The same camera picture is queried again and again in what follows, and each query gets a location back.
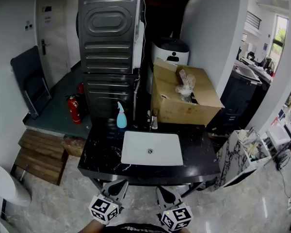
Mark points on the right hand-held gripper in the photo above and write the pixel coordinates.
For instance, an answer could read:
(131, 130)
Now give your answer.
(177, 217)

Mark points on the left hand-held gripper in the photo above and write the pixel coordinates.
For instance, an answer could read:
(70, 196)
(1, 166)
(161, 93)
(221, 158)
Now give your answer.
(103, 209)

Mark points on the blue spray bottle pink trigger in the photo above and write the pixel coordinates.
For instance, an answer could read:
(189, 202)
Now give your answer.
(121, 120)

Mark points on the person's left forearm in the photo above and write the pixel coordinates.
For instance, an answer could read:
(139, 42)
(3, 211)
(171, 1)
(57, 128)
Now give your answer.
(92, 228)

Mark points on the person's black printed shirt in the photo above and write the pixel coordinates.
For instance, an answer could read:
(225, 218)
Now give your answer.
(135, 228)

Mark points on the black marble vanity stand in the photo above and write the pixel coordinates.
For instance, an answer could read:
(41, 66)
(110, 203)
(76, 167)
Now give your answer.
(104, 144)

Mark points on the white rectangular sink basin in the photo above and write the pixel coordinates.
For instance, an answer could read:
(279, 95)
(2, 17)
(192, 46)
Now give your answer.
(145, 142)

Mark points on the white marble pattern cabinet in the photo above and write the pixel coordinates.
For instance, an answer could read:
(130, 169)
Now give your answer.
(230, 154)

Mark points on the chrome faucet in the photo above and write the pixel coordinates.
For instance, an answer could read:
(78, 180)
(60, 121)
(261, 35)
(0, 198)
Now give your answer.
(154, 122)

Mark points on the wooden slatted steps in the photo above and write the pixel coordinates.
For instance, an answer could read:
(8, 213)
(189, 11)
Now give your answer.
(41, 156)

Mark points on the red fire extinguisher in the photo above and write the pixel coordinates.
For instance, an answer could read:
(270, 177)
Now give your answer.
(80, 88)
(74, 110)

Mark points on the brown cardboard box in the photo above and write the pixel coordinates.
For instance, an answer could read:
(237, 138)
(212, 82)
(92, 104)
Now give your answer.
(174, 105)

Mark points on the purple white brush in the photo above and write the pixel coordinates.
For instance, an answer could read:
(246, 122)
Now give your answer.
(23, 173)

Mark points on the white rounded floor appliance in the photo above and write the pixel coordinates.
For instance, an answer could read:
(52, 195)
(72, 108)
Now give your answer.
(7, 186)

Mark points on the crumpled clear plastic wrap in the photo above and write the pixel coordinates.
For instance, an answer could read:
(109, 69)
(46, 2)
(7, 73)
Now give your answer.
(186, 86)

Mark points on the clothes iron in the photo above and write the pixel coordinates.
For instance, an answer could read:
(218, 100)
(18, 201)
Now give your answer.
(283, 159)

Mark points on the black office cabinet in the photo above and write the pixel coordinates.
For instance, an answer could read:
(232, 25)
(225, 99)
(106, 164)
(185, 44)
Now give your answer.
(242, 93)

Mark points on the dark folding chair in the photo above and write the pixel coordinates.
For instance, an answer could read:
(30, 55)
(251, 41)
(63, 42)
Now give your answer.
(31, 79)

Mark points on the white boxy appliance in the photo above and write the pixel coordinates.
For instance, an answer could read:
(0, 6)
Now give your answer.
(140, 45)

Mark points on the round white black-topped appliance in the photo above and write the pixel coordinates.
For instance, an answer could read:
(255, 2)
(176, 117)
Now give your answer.
(168, 48)

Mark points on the white door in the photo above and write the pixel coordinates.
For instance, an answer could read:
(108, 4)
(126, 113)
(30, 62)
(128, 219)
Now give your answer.
(53, 33)

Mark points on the window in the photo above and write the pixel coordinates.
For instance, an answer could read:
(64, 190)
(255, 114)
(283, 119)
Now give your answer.
(280, 33)

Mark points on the wall switch panel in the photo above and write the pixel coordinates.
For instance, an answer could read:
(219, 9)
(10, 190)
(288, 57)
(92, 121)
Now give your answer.
(28, 26)

